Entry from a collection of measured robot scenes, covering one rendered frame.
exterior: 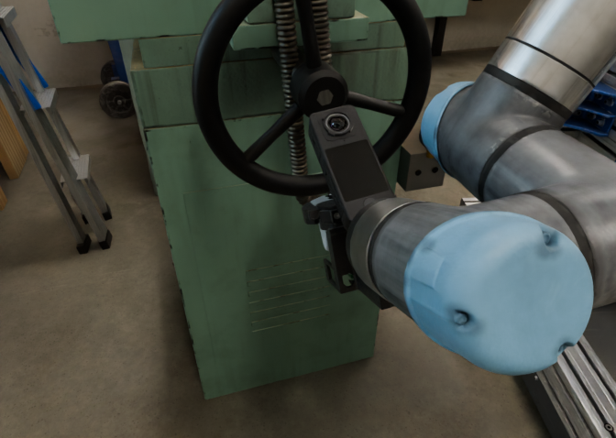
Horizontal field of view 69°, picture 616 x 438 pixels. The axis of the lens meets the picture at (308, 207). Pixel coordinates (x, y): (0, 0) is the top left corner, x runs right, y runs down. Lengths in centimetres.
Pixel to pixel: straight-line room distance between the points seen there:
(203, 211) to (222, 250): 10
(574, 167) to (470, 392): 98
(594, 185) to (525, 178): 4
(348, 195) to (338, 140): 5
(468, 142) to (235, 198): 51
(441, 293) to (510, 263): 3
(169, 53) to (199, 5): 8
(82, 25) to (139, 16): 7
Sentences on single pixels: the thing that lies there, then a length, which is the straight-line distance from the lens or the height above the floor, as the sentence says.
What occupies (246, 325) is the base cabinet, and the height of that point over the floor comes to 23.
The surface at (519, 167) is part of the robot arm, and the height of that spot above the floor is 85.
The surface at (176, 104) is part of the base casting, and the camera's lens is 71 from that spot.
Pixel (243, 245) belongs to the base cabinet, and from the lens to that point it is 85.
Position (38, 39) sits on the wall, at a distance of 323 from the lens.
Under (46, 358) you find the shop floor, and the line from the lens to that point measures 142.
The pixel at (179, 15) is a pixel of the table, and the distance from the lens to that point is 67.
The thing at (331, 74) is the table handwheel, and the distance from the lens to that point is 52.
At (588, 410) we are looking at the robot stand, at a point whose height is 23.
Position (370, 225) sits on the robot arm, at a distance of 31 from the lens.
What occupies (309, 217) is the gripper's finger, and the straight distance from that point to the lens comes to 44.
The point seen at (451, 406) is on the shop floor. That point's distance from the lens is 121.
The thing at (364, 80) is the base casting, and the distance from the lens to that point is 76.
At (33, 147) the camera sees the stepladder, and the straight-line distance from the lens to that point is 153.
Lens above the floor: 100
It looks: 35 degrees down
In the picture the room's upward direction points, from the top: straight up
